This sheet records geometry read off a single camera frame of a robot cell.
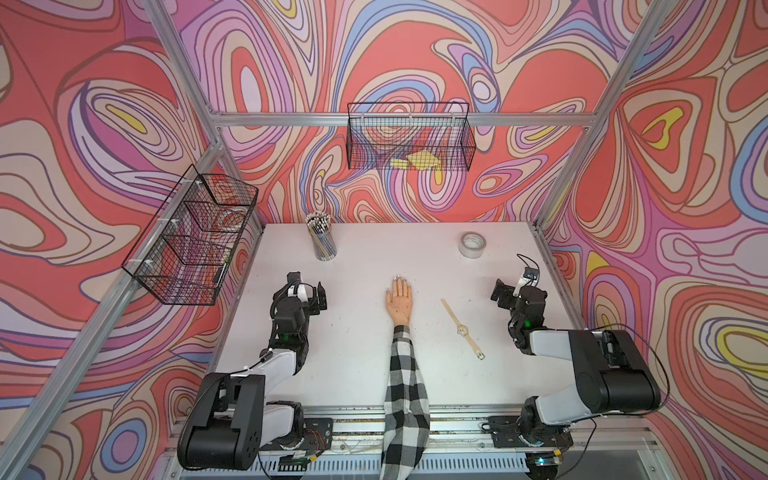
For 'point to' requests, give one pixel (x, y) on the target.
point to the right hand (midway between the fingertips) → (513, 290)
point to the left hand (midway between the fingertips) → (306, 285)
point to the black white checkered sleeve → (407, 412)
